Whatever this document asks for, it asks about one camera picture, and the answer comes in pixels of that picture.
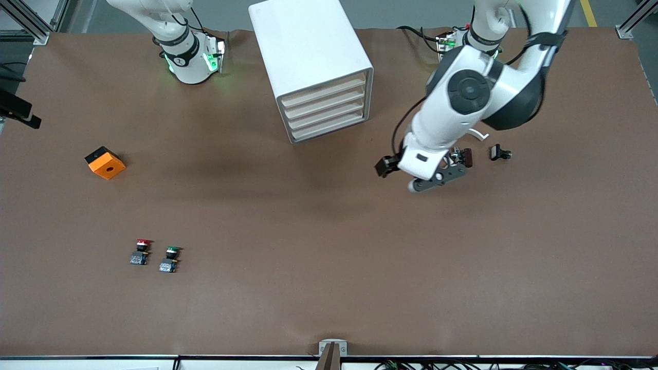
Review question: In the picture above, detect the orange box with hole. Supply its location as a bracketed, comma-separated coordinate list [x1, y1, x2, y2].
[84, 146, 126, 180]

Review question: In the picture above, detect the grey metal bracket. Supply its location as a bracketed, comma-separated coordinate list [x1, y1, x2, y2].
[319, 339, 348, 357]

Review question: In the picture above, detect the black arm base cable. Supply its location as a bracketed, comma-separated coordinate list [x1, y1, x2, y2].
[397, 25, 447, 54]

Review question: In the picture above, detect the red push button switch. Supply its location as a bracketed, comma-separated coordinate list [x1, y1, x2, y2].
[130, 239, 154, 266]

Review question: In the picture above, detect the aluminium frame profile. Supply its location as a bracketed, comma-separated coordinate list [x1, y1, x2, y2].
[615, 0, 658, 40]
[0, 0, 70, 46]

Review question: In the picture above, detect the green push button switch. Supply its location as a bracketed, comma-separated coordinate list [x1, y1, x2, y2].
[159, 246, 181, 273]

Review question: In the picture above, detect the black right camera cable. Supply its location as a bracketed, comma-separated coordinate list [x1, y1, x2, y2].
[0, 61, 27, 84]

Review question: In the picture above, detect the black camera cable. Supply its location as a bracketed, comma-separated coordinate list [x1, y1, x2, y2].
[392, 99, 430, 156]
[0, 61, 27, 84]

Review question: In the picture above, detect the black left camera cable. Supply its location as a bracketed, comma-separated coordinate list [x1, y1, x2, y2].
[392, 99, 430, 156]

